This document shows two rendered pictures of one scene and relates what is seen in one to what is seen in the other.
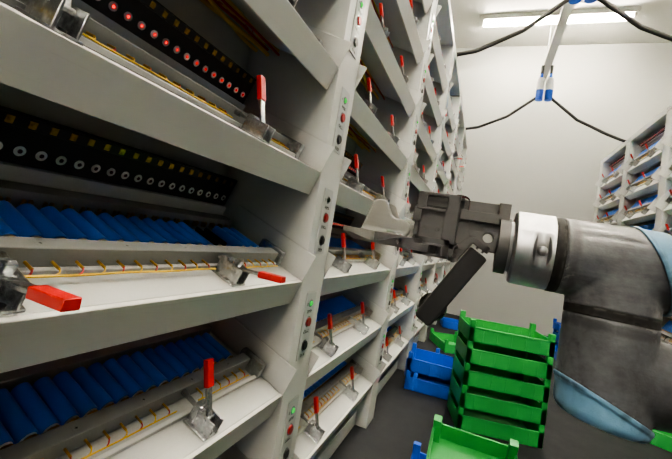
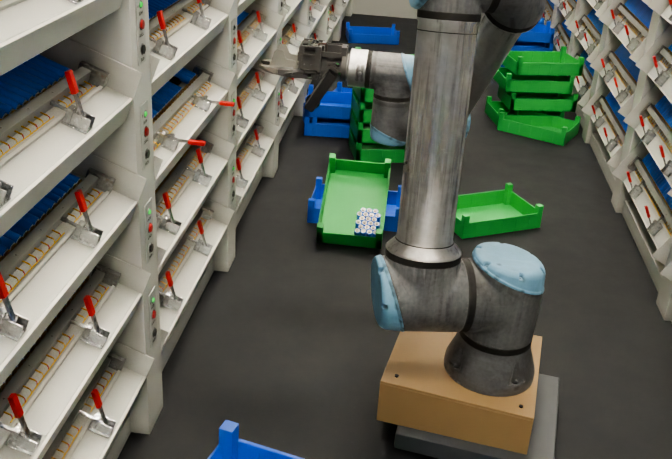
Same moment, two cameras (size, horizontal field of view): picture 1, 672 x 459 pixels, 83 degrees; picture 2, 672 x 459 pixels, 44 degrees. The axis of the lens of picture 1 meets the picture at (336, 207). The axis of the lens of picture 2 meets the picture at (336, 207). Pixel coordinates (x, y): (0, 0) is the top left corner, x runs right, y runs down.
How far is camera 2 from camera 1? 1.53 m
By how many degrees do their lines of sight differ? 33
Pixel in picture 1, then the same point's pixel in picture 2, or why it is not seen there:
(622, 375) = (390, 122)
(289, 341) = (226, 128)
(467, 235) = (326, 64)
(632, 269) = (394, 79)
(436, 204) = (309, 51)
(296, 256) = (221, 74)
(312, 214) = (227, 44)
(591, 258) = (379, 75)
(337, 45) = not seen: outside the picture
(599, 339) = (382, 109)
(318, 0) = not seen: outside the picture
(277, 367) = (221, 145)
